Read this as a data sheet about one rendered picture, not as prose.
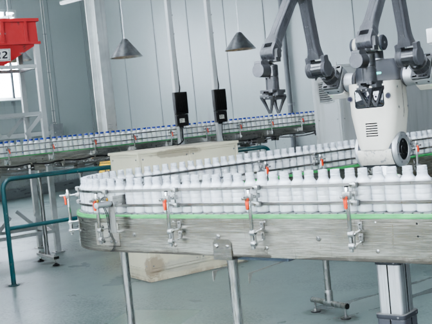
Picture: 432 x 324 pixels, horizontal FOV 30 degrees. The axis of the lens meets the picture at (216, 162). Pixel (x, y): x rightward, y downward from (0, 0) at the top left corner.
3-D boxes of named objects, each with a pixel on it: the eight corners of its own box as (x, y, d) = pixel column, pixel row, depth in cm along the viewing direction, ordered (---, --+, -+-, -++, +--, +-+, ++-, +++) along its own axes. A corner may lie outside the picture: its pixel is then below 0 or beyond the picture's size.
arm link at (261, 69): (281, 47, 339) (263, 51, 344) (265, 46, 330) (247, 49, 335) (283, 76, 339) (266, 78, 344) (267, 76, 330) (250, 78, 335)
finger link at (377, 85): (386, 105, 316) (384, 81, 315) (377, 106, 310) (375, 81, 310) (370, 107, 320) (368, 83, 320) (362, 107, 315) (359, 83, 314)
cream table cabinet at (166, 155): (215, 255, 834) (204, 142, 827) (250, 261, 781) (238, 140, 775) (119, 275, 774) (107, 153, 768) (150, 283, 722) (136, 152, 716)
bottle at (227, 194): (240, 211, 344) (236, 172, 343) (231, 213, 340) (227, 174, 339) (230, 211, 348) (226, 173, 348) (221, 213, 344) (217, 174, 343)
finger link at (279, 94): (265, 114, 342) (263, 92, 342) (274, 114, 347) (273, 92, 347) (278, 112, 337) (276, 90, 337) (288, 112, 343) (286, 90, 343)
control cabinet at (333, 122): (372, 217, 1000) (359, 63, 990) (402, 219, 958) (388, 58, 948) (322, 227, 956) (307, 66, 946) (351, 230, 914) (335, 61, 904)
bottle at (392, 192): (387, 210, 299) (384, 166, 298) (404, 209, 297) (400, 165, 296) (385, 213, 293) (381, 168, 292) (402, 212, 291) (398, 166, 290)
